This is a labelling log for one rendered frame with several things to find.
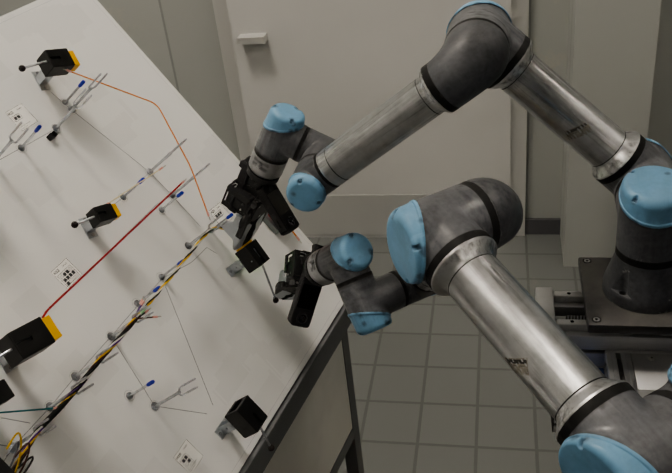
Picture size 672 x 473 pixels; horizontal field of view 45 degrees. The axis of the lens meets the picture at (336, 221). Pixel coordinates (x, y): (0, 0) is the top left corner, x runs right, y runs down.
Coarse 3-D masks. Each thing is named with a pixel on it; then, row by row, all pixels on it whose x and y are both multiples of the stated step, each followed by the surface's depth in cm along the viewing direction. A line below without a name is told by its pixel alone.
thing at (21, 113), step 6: (12, 108) 166; (18, 108) 167; (24, 108) 168; (6, 114) 164; (12, 114) 165; (18, 114) 166; (24, 114) 167; (30, 114) 168; (12, 120) 165; (18, 120) 166; (24, 120) 167; (30, 120) 168; (36, 120) 169; (24, 126) 166
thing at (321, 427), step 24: (336, 360) 217; (336, 384) 219; (312, 408) 205; (336, 408) 221; (288, 432) 192; (312, 432) 207; (336, 432) 223; (288, 456) 194; (312, 456) 208; (336, 456) 225
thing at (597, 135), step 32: (480, 0) 150; (448, 32) 144; (512, 32) 145; (512, 64) 145; (544, 64) 149; (512, 96) 151; (544, 96) 148; (576, 96) 150; (576, 128) 150; (608, 128) 151; (608, 160) 152; (640, 160) 150
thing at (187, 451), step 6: (186, 444) 158; (180, 450) 156; (186, 450) 157; (192, 450) 158; (174, 456) 155; (180, 456) 156; (186, 456) 157; (192, 456) 158; (198, 456) 159; (180, 462) 155; (186, 462) 156; (192, 462) 157; (198, 462) 158; (186, 468) 156; (192, 468) 157
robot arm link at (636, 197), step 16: (640, 176) 144; (656, 176) 144; (624, 192) 142; (640, 192) 141; (656, 192) 140; (624, 208) 143; (640, 208) 140; (656, 208) 139; (624, 224) 144; (640, 224) 141; (656, 224) 140; (624, 240) 146; (640, 240) 143; (656, 240) 141; (640, 256) 144; (656, 256) 143
